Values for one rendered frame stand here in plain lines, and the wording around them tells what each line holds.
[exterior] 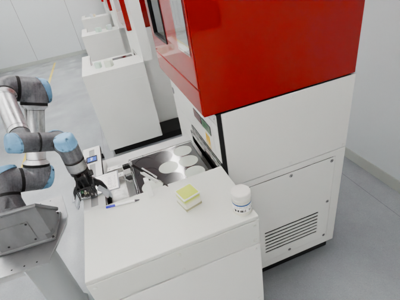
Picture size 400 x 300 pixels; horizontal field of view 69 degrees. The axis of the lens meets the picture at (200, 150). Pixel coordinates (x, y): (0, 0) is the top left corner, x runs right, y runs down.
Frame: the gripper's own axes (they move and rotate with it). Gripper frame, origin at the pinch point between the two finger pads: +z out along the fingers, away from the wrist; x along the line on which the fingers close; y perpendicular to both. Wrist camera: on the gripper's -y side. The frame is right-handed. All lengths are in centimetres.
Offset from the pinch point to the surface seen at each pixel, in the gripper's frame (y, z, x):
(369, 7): -68, -34, 206
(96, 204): 2.6, -1.1, 0.4
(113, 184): -5.9, -2.4, 9.1
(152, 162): -23.7, 4.6, 29.2
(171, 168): -13.2, 4.6, 37.5
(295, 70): 6, -37, 96
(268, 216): 7, 43, 80
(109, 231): 22.1, -2.0, 4.8
